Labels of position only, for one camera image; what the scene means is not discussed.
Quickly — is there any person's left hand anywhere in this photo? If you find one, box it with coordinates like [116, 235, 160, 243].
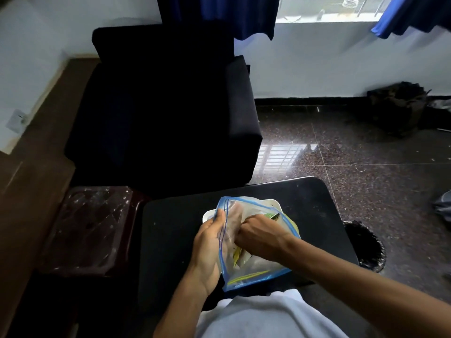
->
[190, 203, 244, 296]

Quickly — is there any person's right hand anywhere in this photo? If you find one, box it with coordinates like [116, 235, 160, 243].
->
[234, 214, 296, 263]

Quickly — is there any clear zip bag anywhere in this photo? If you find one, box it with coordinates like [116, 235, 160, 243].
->
[215, 196, 302, 292]

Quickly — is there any white printed tray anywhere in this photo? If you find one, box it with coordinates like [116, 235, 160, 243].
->
[202, 197, 300, 236]

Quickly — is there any person's left forearm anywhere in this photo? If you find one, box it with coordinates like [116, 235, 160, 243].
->
[153, 274, 216, 338]

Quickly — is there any person's right forearm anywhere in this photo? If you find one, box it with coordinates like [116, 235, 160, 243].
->
[281, 235, 451, 338]

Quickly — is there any person's white garment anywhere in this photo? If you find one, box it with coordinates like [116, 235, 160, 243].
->
[194, 289, 350, 338]

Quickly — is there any black round basket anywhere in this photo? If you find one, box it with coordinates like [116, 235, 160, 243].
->
[343, 220, 387, 273]

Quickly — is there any brown plastic stool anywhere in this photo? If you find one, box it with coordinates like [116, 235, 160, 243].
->
[37, 185, 150, 278]

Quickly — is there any black armchair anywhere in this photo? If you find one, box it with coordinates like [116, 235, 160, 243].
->
[63, 24, 264, 198]

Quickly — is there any blue curtain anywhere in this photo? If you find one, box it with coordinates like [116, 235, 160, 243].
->
[156, 0, 281, 41]
[370, 0, 451, 40]

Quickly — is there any clear glass jar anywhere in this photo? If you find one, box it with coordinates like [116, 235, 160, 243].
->
[340, 0, 360, 16]

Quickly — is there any white wall socket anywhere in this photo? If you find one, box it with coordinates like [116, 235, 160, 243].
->
[5, 108, 29, 134]

